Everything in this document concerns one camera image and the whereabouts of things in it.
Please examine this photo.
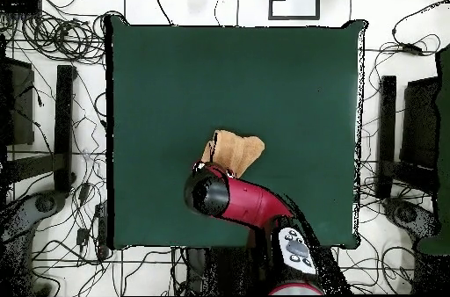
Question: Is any dark green table cloth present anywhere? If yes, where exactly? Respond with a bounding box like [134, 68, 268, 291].
[104, 14, 368, 250]

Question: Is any coil of black cables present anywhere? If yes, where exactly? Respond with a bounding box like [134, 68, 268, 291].
[20, 11, 106, 64]

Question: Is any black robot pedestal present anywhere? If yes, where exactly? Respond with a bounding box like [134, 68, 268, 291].
[171, 246, 272, 296]

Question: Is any tan terry towel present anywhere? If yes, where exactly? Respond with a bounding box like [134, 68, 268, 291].
[200, 129, 266, 179]

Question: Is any green cloth piece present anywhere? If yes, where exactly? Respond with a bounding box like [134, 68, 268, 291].
[416, 45, 450, 257]

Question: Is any black flat box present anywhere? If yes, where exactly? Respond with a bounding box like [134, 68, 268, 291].
[0, 0, 43, 14]

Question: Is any black panel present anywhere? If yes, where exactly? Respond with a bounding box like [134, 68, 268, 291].
[399, 76, 442, 171]
[0, 56, 35, 147]

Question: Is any black power strip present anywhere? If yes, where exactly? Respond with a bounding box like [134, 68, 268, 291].
[95, 201, 110, 261]

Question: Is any black metal stand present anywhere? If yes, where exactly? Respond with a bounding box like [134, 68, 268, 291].
[374, 75, 439, 200]
[4, 64, 77, 194]

